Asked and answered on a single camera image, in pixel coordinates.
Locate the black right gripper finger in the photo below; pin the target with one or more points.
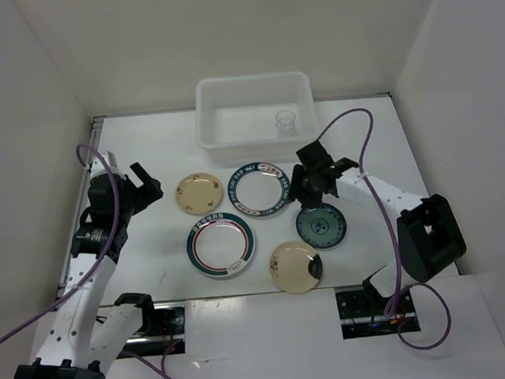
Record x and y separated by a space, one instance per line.
301 189
328 183

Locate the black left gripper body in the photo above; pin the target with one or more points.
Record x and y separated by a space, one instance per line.
137 198

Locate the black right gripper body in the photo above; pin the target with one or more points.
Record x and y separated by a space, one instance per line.
314 173

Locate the teal rim lettered plate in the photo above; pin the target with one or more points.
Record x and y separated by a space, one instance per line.
258 189

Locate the teal red ring plate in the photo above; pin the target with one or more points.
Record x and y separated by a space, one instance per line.
220 246

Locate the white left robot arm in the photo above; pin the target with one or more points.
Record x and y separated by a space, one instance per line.
77 347

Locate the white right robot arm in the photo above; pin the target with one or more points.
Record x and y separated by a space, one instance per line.
428 238

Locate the clear glass cup in bin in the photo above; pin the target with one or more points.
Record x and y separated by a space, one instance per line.
286 124

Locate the white plastic bin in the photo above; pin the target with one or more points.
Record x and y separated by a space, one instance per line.
235 116

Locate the blue patterned small plate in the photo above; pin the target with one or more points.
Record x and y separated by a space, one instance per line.
323 228

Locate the beige flower pattern plate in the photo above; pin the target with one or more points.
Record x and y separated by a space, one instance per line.
199 193

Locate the beige plate with calligraphy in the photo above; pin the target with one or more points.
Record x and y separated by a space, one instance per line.
295 267

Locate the aluminium table edge rail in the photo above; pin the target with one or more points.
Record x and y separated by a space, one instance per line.
97 126

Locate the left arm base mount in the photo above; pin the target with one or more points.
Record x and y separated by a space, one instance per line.
167 330

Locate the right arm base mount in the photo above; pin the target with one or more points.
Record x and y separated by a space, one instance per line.
360 318

